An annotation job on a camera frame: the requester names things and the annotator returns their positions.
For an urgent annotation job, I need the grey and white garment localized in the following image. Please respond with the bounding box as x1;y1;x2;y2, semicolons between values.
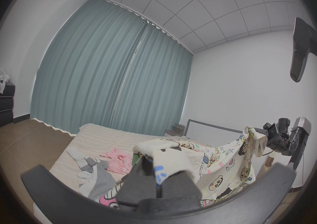
67;147;117;200

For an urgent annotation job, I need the black chest of drawers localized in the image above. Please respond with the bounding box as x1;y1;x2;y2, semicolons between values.
0;81;16;127

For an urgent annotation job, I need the pink garment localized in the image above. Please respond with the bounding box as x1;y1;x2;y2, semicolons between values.
100;147;134;175

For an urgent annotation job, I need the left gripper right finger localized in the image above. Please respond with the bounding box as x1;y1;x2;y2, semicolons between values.
162;171;202;207

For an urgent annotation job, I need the bed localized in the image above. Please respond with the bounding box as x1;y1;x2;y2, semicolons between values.
33;119;267;218

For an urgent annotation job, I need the grey bedside table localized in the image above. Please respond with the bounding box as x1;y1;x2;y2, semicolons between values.
165;123;186;137

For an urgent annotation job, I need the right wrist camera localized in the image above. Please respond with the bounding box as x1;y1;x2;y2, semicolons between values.
263;122;279;140

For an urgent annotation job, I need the blue-green curtain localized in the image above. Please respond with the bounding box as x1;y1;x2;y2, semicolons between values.
111;21;194;136
30;0;147;135

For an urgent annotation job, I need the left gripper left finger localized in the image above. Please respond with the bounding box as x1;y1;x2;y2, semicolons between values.
116;155;157;205

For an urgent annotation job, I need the white printed pyjama top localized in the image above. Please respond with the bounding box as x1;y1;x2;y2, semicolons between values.
99;126;268;208

